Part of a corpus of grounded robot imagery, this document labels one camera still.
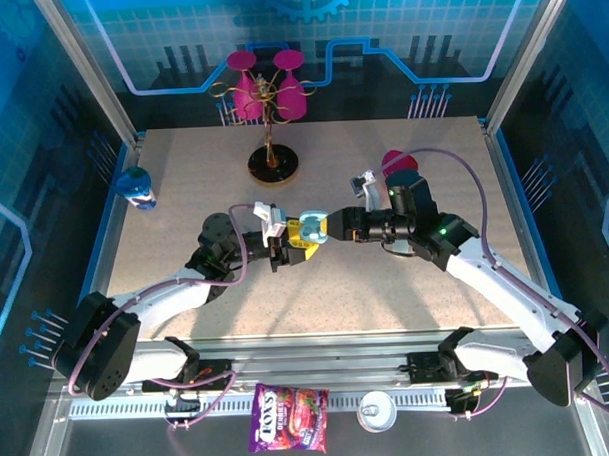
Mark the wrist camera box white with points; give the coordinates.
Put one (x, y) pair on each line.
(365, 181)
(269, 221)

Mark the pink wine glass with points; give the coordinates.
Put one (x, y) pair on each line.
(292, 101)
(245, 102)

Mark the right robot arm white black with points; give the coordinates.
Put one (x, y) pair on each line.
(507, 291)

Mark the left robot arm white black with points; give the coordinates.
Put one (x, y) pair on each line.
(162, 303)

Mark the white lidded cup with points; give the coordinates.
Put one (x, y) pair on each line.
(376, 410)

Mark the aluminium frame rail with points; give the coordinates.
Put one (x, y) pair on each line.
(314, 358)

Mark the gold glass rack black base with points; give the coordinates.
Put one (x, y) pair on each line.
(275, 170)

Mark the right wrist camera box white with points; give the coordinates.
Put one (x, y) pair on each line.
(365, 181)

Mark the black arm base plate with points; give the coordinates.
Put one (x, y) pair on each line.
(424, 366)
(217, 369)

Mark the small controller board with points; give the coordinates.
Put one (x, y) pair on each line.
(463, 400)
(183, 407)

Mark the purple candy bag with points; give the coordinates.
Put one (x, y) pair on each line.
(286, 419)

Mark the blue plastic cup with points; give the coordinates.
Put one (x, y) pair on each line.
(135, 186)

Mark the pink plastic cup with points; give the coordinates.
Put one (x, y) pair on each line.
(394, 160)

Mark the aluminium frame post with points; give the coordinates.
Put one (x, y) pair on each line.
(92, 75)
(527, 55)

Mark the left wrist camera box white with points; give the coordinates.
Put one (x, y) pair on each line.
(269, 221)

